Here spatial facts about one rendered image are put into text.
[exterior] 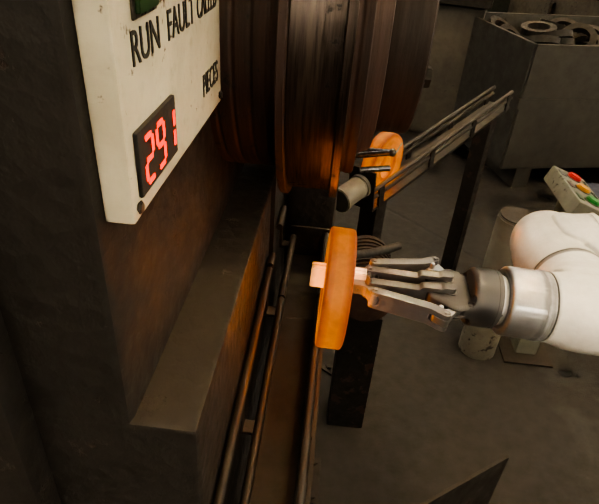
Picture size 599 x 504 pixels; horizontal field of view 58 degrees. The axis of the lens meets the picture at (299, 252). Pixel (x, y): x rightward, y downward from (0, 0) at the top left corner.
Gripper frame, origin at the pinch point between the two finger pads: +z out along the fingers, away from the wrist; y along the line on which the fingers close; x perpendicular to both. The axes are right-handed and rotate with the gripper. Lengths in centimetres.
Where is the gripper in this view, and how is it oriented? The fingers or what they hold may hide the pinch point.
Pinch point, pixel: (338, 277)
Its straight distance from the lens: 69.0
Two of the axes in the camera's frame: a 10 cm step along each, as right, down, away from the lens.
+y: 0.9, -5.5, 8.3
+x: 1.1, -8.2, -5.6
